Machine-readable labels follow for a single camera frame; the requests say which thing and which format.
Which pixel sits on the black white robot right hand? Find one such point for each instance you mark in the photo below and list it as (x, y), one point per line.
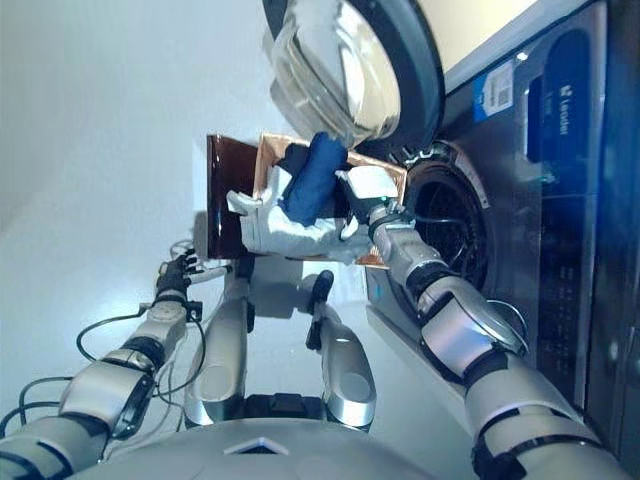
(372, 185)

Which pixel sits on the silver robot left leg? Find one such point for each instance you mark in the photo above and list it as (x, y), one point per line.
(225, 345)

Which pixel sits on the navy blue garment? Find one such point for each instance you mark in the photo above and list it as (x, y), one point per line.
(315, 185)

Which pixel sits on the wicker laundry basket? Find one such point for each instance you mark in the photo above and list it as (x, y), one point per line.
(267, 155)

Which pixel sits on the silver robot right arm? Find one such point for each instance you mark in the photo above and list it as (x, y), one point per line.
(450, 330)

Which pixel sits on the brown glossy stool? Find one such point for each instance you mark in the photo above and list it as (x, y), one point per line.
(230, 170)

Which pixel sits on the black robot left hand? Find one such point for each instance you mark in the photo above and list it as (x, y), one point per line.
(175, 272)

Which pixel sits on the small blue logo sticker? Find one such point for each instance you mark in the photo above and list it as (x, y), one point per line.
(378, 291)

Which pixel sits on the round glass washing machine door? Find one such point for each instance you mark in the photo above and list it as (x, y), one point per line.
(350, 65)

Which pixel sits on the silver robot right leg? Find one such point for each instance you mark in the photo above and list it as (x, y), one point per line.
(345, 370)

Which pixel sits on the white garment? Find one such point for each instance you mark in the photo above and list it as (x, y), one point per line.
(280, 230)

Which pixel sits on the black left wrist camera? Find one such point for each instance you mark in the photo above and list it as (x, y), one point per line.
(194, 310)

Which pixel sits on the blue white QR sticker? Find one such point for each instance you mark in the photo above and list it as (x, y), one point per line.
(495, 92)

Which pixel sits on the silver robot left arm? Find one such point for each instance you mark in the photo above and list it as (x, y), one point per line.
(165, 315)

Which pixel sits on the grey front-load washing machine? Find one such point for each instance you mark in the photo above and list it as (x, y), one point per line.
(550, 200)

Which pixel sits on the grey robot torso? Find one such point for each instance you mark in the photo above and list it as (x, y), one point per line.
(260, 455)

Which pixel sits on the silver robot leg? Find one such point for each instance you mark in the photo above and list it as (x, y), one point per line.
(345, 370)
(225, 345)

